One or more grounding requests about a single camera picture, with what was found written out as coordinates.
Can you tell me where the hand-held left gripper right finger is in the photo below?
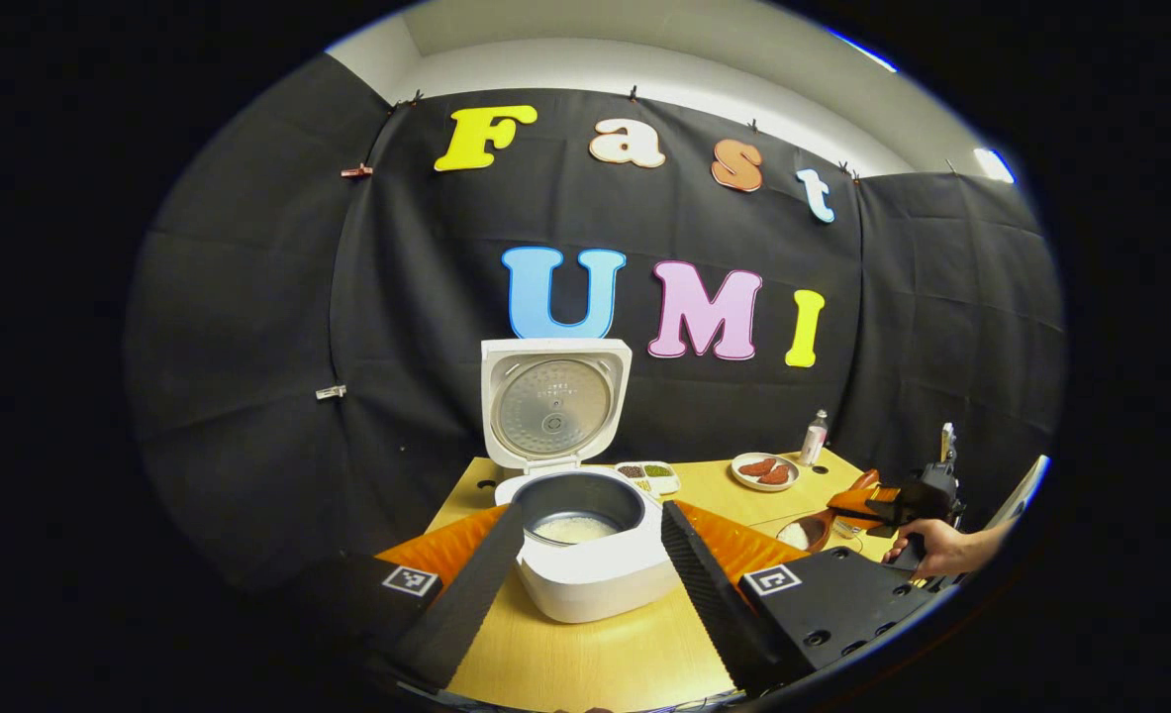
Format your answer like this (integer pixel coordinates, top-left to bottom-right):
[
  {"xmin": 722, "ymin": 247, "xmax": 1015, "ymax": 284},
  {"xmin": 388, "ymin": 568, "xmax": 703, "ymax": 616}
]
[{"xmin": 660, "ymin": 500, "xmax": 938, "ymax": 694}]

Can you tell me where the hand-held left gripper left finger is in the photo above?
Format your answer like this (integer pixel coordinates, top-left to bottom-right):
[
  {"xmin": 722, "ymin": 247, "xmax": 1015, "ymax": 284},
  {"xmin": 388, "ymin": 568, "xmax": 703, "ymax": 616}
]
[{"xmin": 288, "ymin": 500, "xmax": 528, "ymax": 694}]

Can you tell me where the brown wooden spoon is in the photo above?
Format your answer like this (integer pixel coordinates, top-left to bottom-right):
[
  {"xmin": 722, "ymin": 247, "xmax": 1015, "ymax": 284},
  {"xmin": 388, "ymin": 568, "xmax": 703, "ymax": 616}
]
[{"xmin": 775, "ymin": 500, "xmax": 868, "ymax": 554}]

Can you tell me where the white rice cooker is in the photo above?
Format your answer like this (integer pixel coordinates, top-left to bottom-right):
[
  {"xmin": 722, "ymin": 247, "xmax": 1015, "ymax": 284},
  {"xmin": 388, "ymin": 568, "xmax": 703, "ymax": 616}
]
[{"xmin": 480, "ymin": 338, "xmax": 685, "ymax": 625}]

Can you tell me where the small pink label bottle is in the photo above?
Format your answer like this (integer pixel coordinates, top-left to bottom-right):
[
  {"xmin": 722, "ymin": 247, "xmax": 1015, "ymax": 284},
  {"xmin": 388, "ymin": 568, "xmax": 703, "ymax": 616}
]
[{"xmin": 801, "ymin": 409, "xmax": 830, "ymax": 467}]

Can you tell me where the white round plate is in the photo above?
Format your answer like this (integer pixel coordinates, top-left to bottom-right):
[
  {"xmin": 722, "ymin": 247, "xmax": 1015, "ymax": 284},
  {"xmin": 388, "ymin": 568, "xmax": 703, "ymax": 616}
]
[{"xmin": 731, "ymin": 452, "xmax": 802, "ymax": 493}]

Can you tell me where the white divided grain dish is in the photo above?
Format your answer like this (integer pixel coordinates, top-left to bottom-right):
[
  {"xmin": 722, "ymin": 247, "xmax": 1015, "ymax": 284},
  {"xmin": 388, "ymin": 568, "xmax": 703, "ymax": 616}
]
[{"xmin": 615, "ymin": 460, "xmax": 682, "ymax": 496}]

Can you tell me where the black backdrop cloth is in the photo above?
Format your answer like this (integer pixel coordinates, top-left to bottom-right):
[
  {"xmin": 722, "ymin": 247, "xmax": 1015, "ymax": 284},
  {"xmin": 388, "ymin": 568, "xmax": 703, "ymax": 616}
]
[{"xmin": 122, "ymin": 54, "xmax": 1069, "ymax": 595}]

